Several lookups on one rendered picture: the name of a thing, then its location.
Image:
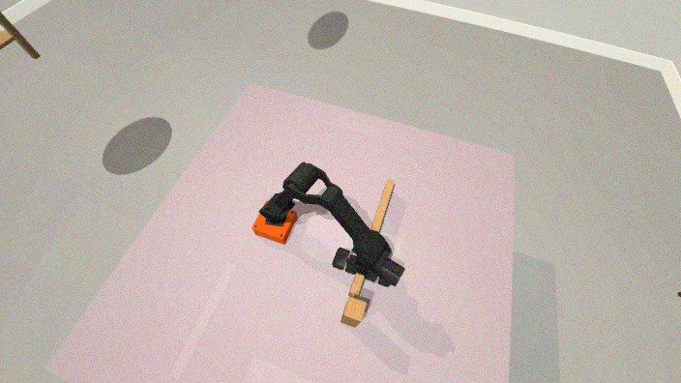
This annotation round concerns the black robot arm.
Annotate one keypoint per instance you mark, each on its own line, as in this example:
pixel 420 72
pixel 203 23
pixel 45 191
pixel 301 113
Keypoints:
pixel 371 247

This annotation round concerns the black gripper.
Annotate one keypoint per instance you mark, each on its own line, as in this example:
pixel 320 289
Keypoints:
pixel 353 268

